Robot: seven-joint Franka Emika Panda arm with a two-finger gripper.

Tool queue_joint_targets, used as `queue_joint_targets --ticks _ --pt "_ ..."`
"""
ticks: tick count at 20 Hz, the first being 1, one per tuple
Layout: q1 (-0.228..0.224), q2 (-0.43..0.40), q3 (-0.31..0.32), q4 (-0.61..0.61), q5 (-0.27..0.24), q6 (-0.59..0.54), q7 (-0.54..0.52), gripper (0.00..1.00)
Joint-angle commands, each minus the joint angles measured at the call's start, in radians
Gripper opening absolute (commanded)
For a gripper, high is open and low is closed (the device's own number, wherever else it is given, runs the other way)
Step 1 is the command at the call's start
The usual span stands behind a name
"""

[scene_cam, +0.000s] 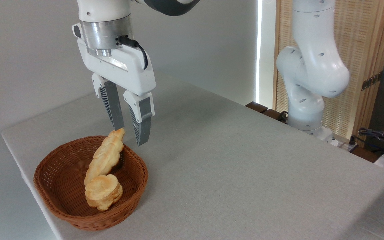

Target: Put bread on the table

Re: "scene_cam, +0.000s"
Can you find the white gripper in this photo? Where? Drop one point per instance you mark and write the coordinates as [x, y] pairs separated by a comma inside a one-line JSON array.
[[125, 71]]

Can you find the long braided bread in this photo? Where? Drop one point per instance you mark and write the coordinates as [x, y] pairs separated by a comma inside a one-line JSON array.
[[105, 156]]

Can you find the round flat bread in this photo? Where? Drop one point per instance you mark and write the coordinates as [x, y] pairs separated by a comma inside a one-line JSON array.
[[102, 192]]

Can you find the brown wicker basket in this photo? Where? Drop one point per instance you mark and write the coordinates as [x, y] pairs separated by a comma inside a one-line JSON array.
[[60, 200]]

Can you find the grey tablecloth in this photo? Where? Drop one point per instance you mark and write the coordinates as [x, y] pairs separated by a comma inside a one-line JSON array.
[[245, 183]]

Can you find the bamboo folding screen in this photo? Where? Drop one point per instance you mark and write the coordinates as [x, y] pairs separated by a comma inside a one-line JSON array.
[[362, 40]]

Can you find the dark metal screen hinge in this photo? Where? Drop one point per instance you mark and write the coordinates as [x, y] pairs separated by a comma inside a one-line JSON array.
[[372, 80]]

